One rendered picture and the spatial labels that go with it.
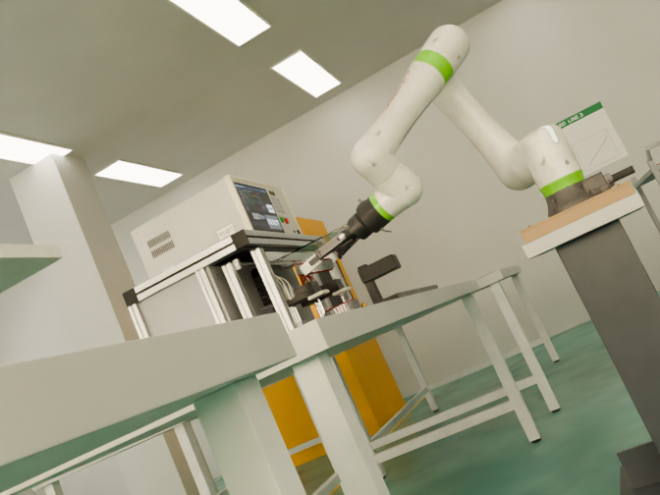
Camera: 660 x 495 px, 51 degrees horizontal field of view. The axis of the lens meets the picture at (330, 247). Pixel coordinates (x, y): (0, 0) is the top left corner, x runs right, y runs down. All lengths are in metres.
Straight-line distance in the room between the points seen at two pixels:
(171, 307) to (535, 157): 1.13
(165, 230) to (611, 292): 1.33
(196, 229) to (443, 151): 5.50
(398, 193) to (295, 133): 6.11
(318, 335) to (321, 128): 6.84
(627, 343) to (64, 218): 5.18
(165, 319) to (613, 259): 1.27
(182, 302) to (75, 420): 1.66
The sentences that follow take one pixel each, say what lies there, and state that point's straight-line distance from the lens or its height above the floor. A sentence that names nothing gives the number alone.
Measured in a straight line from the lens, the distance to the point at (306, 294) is 2.10.
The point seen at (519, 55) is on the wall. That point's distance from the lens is 7.62.
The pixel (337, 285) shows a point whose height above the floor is 0.90.
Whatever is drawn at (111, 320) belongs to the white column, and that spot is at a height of 1.73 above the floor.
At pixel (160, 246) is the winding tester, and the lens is 2.27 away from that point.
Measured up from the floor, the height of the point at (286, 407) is 0.48.
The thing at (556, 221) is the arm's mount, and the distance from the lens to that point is 1.94.
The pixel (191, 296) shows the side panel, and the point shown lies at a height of 1.01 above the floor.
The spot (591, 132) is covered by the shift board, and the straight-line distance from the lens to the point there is 7.44.
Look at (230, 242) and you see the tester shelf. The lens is 1.99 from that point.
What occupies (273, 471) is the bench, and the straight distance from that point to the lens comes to 0.68.
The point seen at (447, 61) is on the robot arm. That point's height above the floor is 1.30.
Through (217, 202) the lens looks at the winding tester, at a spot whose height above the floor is 1.26.
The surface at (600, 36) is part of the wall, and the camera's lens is 7.66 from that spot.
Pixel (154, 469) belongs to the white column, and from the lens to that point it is 6.13.
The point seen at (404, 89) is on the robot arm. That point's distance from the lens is 1.97.
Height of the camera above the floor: 0.68
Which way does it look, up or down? 8 degrees up
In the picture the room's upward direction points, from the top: 24 degrees counter-clockwise
